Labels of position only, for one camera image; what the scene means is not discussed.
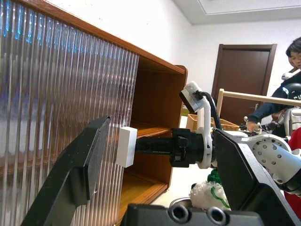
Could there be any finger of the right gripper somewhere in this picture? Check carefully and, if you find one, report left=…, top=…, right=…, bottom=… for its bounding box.
left=134, top=137, right=174, bottom=156

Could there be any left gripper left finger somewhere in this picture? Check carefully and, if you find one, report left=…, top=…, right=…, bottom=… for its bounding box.
left=21, top=115, right=111, bottom=226

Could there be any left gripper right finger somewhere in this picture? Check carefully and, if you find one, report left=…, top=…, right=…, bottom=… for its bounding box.
left=213, top=129, right=301, bottom=226

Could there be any white door handle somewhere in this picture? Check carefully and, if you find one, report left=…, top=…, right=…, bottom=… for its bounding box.
left=116, top=126, right=138, bottom=168

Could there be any ribbed glass sliding door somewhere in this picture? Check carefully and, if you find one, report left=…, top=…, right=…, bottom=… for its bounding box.
left=0, top=0, right=140, bottom=226

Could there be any wooden cabinet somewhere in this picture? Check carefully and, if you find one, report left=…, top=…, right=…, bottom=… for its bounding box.
left=0, top=0, right=189, bottom=226

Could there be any green red white plush toy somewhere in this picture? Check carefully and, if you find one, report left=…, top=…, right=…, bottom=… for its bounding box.
left=189, top=168, right=232, bottom=210

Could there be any yellow wicker basket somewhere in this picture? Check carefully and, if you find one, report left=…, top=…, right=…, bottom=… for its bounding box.
left=187, top=113, right=239, bottom=132

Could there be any metal bowl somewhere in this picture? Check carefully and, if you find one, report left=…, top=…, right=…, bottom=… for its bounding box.
left=169, top=197, right=196, bottom=212

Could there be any red garment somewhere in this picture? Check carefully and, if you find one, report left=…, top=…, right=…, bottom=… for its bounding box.
left=283, top=127, right=301, bottom=226

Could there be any person in dark sweater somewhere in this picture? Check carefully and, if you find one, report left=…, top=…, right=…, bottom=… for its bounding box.
left=248, top=36, right=301, bottom=129

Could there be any dark brown room door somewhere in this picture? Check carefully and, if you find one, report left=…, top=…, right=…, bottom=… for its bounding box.
left=211, top=44, right=277, bottom=123

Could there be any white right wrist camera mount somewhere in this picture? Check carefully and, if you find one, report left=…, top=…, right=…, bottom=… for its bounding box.
left=178, top=81, right=214, bottom=170

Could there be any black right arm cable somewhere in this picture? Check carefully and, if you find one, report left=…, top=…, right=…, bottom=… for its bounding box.
left=192, top=91, right=224, bottom=131

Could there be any light wooden frame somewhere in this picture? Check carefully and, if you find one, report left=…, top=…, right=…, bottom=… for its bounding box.
left=216, top=88, right=301, bottom=118

